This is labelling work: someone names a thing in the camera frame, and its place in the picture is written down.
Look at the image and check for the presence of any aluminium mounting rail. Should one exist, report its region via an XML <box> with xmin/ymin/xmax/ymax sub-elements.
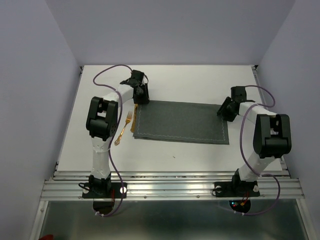
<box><xmin>40</xmin><ymin>170</ymin><xmax>305</xmax><ymax>201</ymax></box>

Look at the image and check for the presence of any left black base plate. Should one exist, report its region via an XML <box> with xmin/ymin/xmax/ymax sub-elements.
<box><xmin>78</xmin><ymin>182</ymin><xmax>128</xmax><ymax>199</ymax></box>

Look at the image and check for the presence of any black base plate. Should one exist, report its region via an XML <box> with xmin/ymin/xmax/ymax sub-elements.
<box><xmin>211</xmin><ymin>181</ymin><xmax>260</xmax><ymax>198</ymax></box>
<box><xmin>78</xmin><ymin>182</ymin><xmax>128</xmax><ymax>199</ymax></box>

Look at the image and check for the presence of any gold knife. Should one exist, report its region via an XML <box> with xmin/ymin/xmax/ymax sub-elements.
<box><xmin>130</xmin><ymin>104</ymin><xmax>138</xmax><ymax>133</ymax></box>

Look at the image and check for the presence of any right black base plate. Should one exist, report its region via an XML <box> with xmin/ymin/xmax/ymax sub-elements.
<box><xmin>211</xmin><ymin>181</ymin><xmax>260</xmax><ymax>198</ymax></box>

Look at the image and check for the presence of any grey cloth napkin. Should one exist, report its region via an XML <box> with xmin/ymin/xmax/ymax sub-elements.
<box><xmin>133</xmin><ymin>100</ymin><xmax>230</xmax><ymax>145</ymax></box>

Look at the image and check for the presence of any gold fork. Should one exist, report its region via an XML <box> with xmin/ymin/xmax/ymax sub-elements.
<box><xmin>114</xmin><ymin>111</ymin><xmax>133</xmax><ymax>146</ymax></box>

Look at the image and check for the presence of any red object at corner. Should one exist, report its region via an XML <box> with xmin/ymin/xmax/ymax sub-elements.
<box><xmin>38</xmin><ymin>234</ymin><xmax>54</xmax><ymax>240</ymax></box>

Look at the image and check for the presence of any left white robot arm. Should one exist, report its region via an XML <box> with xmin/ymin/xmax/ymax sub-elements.
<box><xmin>85</xmin><ymin>70</ymin><xmax>150</xmax><ymax>197</ymax></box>

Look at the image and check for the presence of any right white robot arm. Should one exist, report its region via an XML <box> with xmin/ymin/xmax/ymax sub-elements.
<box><xmin>212</xmin><ymin>86</ymin><xmax>292</xmax><ymax>198</ymax></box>

